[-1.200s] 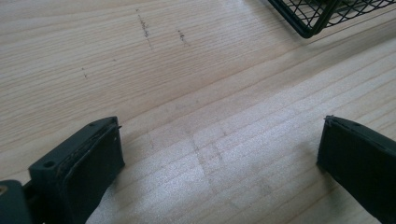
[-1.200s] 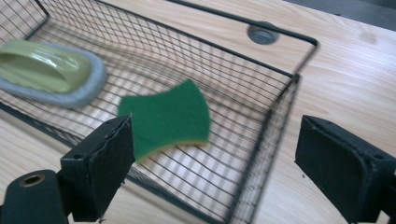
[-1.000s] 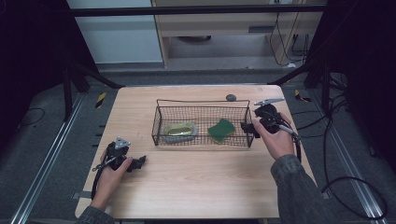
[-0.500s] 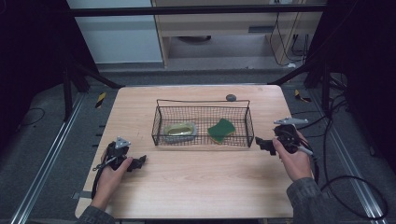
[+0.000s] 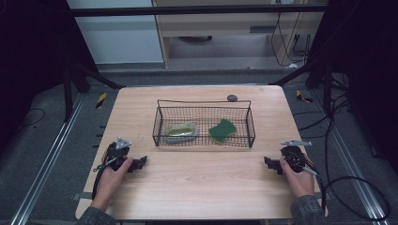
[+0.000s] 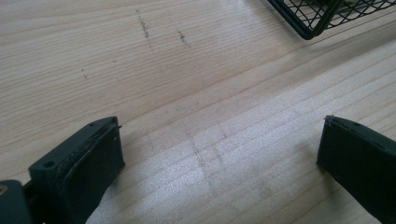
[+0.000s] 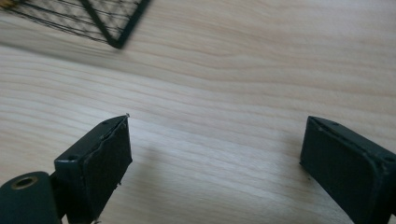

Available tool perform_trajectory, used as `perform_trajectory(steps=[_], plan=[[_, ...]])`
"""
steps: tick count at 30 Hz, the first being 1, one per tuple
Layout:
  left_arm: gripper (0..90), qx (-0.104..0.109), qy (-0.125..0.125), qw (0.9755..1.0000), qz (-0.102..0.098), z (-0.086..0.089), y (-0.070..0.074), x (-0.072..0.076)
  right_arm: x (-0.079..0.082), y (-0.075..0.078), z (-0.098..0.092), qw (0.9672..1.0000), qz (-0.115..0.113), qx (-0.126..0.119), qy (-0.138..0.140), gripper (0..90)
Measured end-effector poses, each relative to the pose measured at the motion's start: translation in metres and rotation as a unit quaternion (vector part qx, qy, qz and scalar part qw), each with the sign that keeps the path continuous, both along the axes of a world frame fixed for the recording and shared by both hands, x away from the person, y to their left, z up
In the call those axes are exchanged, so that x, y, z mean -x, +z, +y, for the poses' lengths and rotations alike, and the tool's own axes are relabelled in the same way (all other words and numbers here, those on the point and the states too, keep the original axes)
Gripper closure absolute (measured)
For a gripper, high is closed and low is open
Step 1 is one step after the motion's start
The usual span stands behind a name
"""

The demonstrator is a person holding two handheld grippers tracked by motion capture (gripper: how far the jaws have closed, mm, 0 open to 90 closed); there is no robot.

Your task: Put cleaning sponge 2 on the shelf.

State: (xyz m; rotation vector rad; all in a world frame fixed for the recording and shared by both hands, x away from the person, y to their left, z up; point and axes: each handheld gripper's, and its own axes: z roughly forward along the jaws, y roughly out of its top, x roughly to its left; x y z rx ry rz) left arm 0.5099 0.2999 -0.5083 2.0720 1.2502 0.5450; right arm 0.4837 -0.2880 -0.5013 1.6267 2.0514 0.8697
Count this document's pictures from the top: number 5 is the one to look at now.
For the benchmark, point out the green and yellow sponge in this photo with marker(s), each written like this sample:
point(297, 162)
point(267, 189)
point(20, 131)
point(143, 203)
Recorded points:
point(222, 129)

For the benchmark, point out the yellow and black tape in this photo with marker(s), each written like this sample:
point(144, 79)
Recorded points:
point(101, 100)
point(301, 97)

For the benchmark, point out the dark round object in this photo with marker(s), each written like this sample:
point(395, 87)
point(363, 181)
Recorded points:
point(195, 39)

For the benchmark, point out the black curtain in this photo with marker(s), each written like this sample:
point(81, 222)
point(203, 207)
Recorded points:
point(369, 78)
point(31, 62)

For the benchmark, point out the person's right hand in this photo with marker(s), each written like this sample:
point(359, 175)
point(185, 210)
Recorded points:
point(300, 184)

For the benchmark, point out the white cabinet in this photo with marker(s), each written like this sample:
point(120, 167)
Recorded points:
point(119, 40)

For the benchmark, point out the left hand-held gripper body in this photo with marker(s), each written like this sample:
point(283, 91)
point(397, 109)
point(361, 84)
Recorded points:
point(116, 154)

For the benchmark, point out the black metal stand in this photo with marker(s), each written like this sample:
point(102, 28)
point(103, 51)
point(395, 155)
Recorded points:
point(327, 90)
point(67, 93)

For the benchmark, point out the person's left hand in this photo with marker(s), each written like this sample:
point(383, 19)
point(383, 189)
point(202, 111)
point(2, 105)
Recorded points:
point(108, 187)

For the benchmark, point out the grey soap dish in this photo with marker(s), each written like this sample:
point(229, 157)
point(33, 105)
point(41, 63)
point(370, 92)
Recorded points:
point(180, 131)

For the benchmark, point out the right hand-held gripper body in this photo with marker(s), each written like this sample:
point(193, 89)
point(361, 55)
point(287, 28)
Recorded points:
point(294, 157)

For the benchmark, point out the black horizontal bar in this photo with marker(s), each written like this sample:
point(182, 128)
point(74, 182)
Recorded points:
point(187, 11)

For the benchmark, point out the wooden cabinet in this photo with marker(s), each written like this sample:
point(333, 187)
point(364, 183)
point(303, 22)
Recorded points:
point(219, 23)

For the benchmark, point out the small grey round disc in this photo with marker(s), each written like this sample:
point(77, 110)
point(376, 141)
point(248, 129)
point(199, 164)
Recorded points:
point(232, 98)

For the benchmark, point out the grey tape strip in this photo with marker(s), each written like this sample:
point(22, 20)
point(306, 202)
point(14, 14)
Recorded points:
point(82, 196)

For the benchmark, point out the metal floor rail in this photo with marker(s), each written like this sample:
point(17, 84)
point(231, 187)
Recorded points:
point(353, 165)
point(47, 159)

